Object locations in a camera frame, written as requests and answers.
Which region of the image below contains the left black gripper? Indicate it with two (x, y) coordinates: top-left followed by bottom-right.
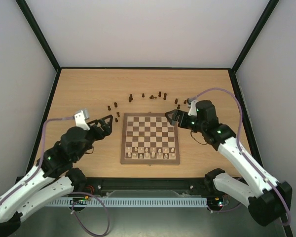
(74, 115), (114, 161)

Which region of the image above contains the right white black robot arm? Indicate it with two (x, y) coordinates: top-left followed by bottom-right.
(165, 100), (293, 226)

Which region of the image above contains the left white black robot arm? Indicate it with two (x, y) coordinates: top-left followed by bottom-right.
(0, 110), (113, 237)

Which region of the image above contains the wooden chess board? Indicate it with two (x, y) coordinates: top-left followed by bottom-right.
(120, 113), (180, 165)

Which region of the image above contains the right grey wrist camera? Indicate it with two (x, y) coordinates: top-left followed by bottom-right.
(188, 98), (198, 116)

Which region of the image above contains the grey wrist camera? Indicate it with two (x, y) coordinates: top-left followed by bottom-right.
(74, 109), (90, 131)
(188, 98), (198, 116)

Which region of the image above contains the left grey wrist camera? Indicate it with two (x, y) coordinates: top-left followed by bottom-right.
(74, 109), (90, 131)

